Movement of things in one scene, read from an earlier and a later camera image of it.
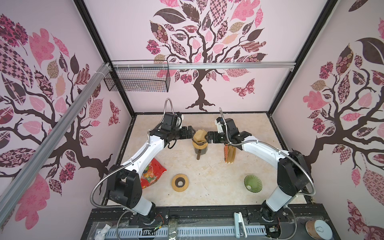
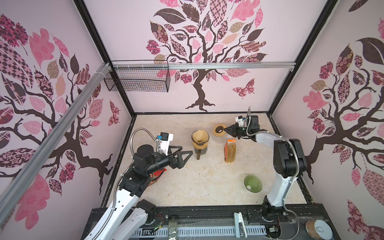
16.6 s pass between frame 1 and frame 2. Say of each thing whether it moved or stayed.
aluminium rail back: stayed
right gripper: moved
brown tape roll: stayed
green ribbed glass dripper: stayed
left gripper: moved
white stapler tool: stayed
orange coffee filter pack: stayed
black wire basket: stayed
